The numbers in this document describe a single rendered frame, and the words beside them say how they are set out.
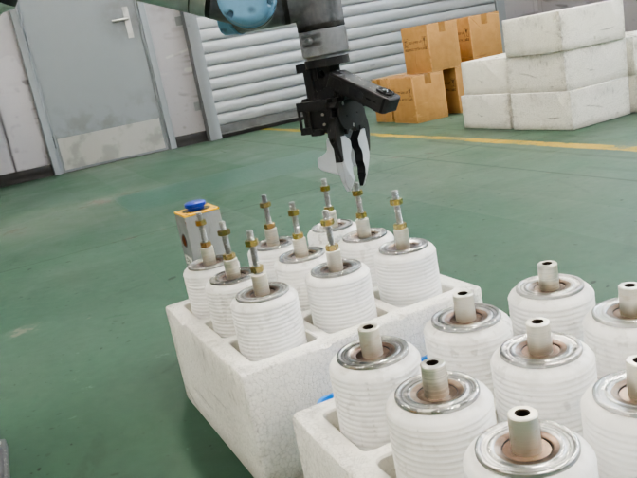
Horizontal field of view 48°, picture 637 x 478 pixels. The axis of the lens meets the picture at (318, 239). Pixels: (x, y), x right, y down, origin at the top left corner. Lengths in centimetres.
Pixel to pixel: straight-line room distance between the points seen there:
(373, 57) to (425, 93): 214
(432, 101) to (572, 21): 148
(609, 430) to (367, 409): 24
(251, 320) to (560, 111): 277
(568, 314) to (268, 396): 39
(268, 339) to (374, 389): 29
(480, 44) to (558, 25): 158
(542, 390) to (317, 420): 25
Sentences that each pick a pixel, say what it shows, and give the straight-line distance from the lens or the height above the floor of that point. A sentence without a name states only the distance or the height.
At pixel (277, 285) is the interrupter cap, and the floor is 25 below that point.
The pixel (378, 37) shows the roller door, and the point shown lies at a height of 58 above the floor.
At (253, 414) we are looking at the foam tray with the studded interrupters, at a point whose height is 12.
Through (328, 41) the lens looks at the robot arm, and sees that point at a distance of 114.
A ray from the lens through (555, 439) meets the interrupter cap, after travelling 58.
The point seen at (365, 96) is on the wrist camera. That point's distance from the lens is 111.
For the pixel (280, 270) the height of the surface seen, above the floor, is 24.
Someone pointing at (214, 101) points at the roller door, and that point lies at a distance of 624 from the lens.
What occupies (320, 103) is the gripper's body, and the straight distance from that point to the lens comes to 115.
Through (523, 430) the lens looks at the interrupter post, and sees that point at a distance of 55.
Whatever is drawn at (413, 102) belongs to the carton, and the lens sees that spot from 474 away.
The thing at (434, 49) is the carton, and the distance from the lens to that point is 481.
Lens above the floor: 56
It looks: 14 degrees down
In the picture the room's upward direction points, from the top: 11 degrees counter-clockwise
